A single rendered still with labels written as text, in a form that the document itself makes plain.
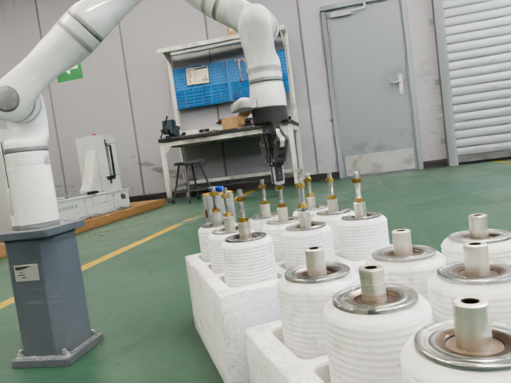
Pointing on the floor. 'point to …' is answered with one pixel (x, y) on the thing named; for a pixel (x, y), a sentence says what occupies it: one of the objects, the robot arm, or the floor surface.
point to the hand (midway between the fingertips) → (277, 175)
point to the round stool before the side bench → (188, 179)
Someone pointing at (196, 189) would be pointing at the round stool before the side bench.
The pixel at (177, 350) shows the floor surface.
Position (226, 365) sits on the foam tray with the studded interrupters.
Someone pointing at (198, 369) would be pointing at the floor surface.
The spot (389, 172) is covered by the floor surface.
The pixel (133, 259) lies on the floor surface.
